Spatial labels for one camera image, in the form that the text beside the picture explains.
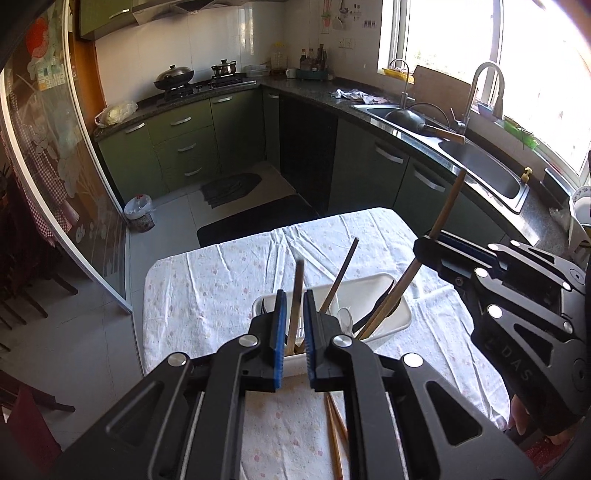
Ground small lidded trash bin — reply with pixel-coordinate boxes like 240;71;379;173
123;194;156;232

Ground large kitchen window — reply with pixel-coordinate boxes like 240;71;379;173
379;0;591;177

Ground yellow sill tray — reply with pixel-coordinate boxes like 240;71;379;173
382;67;417;84

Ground dark wooden chopstick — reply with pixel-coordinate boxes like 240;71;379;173
320;237;360;315

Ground wooden cutting board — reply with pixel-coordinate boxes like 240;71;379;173
413;65;476;121

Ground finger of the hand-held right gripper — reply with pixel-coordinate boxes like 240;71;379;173
413;235;578;343
436;231;589;296

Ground tall curved steel faucet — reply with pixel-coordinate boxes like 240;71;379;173
460;62;507;136

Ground cluster of sauce bottles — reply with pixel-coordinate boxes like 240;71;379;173
299;44;330;75

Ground black floor mat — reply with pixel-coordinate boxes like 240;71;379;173
197;194;320;248

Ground red chair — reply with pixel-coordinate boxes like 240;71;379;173
0;369;77;463

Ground black plastic spoon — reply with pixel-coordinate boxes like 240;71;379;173
353;281;397;334

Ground sliding glass door with decals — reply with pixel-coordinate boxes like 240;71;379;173
0;0;136;315

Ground small curved steel faucet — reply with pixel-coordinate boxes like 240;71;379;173
388;58;417;110

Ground light wooden chopstick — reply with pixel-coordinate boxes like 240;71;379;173
358;170;466;341
287;259;306;357

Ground white plastic utensil holder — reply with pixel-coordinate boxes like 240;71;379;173
252;272;413;377

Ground dark striped floor mat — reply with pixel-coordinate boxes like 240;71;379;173
199;173;264;210

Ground stainless steel double sink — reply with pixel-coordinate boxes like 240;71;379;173
351;104;531;213

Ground black lidded wok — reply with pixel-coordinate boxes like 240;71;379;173
153;65;195;90

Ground reddish brown chopstick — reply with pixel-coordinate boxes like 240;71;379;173
329;399;350;445
325;394;345;480

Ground dark wooden dining chairs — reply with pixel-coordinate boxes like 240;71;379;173
0;161;79;337

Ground black wok with wooden handle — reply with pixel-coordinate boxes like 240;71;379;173
385;102;467;145

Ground person's right hand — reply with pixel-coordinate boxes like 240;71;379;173
508;396;573;448

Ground black rectangular tray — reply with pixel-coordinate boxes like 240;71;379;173
542;167;571;198

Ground crumpled dish cloths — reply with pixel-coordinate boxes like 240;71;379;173
328;87;391;106

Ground green upper kitchen cabinets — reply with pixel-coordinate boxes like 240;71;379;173
78;0;195;40

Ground white plastic bag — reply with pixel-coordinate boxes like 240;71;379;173
95;100;139;128

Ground white dish rack with plates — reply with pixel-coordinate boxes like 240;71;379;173
569;185;591;252

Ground white floral tablecloth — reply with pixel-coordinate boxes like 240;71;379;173
142;207;511;480

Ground brown wooden chopstick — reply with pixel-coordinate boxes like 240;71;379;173
360;282;407;341

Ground dark stone kitchen countertop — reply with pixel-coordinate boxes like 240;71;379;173
92;74;578;259

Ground black gas stove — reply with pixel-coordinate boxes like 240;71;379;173
163;76;257;102

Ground green plastic basket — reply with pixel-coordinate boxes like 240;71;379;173
503;117;540;150

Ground red checkered apron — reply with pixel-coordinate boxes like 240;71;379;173
0;92;80;239

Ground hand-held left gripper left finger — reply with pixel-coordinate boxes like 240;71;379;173
44;290;289;480

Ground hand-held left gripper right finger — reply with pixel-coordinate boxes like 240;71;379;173
302;290;541;480

